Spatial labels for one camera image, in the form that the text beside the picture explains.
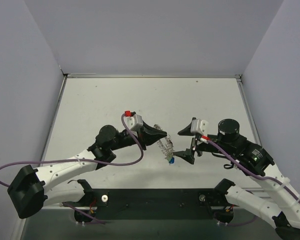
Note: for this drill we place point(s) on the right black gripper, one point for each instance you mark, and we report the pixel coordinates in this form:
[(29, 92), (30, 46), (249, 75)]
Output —
[(195, 145)]

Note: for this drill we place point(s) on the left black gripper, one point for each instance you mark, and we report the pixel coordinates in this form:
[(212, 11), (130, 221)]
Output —
[(142, 136)]

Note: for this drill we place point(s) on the metal disc with keyrings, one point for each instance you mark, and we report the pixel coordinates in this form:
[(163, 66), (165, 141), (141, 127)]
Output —
[(166, 146)]

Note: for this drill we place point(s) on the blue tag key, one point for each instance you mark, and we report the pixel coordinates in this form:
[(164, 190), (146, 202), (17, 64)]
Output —
[(172, 161)]

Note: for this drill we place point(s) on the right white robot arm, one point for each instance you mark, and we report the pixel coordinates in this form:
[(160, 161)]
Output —
[(283, 211)]

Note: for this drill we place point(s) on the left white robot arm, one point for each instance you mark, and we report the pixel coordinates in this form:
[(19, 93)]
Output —
[(34, 188)]

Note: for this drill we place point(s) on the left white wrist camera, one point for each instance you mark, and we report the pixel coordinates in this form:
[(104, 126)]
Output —
[(134, 121)]

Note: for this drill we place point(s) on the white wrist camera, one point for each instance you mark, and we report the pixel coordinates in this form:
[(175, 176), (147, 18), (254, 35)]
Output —
[(134, 121), (199, 128)]

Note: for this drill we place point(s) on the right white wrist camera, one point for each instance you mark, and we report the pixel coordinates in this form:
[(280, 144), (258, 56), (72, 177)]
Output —
[(199, 128)]

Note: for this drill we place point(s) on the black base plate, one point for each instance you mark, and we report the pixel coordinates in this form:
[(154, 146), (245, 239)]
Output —
[(154, 204)]

